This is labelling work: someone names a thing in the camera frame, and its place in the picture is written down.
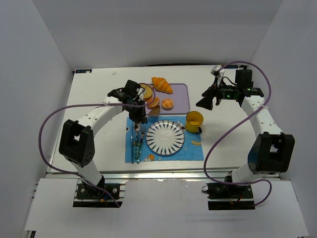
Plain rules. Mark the sesame cream bun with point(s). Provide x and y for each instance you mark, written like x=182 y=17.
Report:
x=153 y=102

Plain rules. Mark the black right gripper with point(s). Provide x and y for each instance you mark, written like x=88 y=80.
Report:
x=217 y=93

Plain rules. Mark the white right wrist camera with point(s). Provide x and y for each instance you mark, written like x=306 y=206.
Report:
x=217 y=74

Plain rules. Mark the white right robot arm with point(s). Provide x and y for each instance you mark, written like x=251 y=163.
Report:
x=272 y=150

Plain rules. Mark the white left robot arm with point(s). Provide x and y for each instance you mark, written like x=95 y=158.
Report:
x=77 y=137

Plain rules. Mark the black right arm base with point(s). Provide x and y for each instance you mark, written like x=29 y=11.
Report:
x=222 y=197

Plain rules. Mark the silver fork teal handle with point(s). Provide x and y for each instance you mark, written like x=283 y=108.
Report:
x=143 y=130

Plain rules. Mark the blue cartoon placemat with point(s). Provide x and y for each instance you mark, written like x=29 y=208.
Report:
x=191 y=150

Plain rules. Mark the white blue striped plate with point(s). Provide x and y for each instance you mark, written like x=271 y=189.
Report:
x=165 y=137

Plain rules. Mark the aluminium table frame rail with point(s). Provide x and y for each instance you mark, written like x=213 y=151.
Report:
x=121 y=177

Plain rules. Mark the brown toast slice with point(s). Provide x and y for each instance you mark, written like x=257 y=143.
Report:
x=147 y=93

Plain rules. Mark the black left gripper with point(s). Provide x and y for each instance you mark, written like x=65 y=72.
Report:
x=136 y=115

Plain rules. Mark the round golden bread roll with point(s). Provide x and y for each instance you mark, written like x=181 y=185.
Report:
x=167 y=104

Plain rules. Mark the silver spoon teal handle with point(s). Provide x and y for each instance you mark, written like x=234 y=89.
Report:
x=136 y=140

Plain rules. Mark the yellow enamel mug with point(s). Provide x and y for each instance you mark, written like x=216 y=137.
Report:
x=194 y=120

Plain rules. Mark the orange striped croissant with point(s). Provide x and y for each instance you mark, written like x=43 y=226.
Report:
x=161 y=85

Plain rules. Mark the silver knife teal handle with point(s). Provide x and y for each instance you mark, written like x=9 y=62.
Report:
x=132 y=148

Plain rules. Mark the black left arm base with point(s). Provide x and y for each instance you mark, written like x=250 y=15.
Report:
x=87 y=197

